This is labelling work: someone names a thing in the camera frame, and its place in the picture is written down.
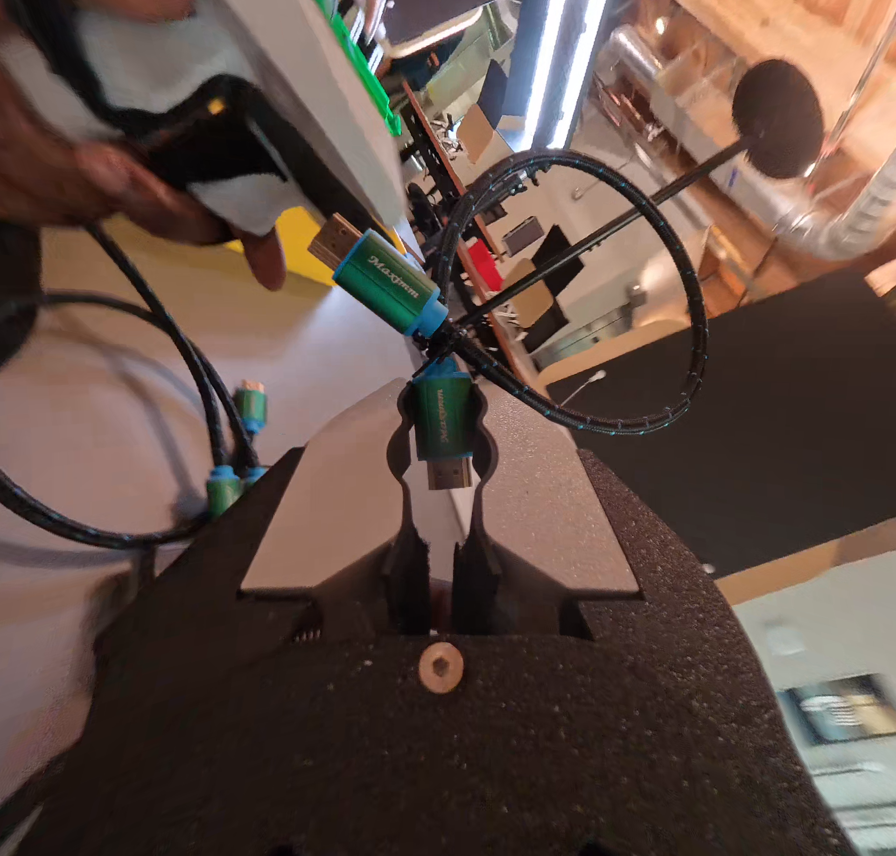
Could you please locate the black tripod light stand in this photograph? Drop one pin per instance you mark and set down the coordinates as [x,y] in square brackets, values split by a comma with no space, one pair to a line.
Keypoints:
[602,229]

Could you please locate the black monitor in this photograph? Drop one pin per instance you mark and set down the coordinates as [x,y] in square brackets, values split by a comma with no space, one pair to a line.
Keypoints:
[560,254]

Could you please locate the black wall sign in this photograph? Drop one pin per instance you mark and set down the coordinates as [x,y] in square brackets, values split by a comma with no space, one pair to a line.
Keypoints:
[840,712]

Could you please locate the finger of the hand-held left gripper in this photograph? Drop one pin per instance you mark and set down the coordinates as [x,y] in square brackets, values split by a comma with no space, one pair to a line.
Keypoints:
[315,86]

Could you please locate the green plastic bin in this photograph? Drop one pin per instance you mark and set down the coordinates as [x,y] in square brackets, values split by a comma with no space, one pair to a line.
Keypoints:
[364,79]

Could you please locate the silver air duct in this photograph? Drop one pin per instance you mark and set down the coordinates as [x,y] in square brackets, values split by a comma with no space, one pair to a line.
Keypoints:
[861,219]

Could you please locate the tablet with stand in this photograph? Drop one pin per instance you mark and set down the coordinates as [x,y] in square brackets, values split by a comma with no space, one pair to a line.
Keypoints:
[523,234]

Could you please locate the red plastic bin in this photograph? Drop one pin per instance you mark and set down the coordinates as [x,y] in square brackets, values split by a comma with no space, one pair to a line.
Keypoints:
[483,264]

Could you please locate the round black lamp head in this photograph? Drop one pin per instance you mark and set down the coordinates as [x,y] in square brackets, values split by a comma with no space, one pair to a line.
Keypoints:
[777,114]

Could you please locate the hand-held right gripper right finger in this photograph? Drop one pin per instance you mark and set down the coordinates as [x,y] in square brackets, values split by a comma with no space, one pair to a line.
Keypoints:
[553,513]

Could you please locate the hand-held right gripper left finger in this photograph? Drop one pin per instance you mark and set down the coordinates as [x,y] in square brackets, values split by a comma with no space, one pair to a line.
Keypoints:
[336,513]

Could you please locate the person's left hand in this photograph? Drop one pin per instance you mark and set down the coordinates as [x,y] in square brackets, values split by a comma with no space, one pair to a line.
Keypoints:
[70,184]

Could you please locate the wooden chair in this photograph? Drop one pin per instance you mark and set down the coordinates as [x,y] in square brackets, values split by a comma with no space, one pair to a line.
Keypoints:
[532,299]
[479,135]

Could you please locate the led light panel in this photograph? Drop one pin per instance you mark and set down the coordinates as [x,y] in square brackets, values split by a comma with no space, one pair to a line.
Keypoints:
[567,44]

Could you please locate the yellow plastic bin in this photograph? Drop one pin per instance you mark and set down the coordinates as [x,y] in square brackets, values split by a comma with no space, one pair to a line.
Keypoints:
[304,261]

